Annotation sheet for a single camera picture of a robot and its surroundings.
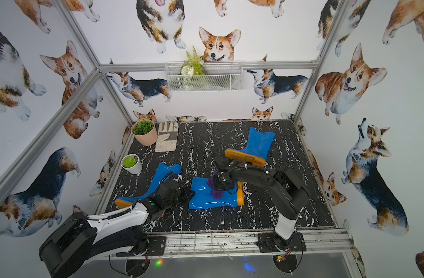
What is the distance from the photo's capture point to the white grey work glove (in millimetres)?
1099

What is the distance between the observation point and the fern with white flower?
2.68 ft

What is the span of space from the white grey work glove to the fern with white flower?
14.1 inches
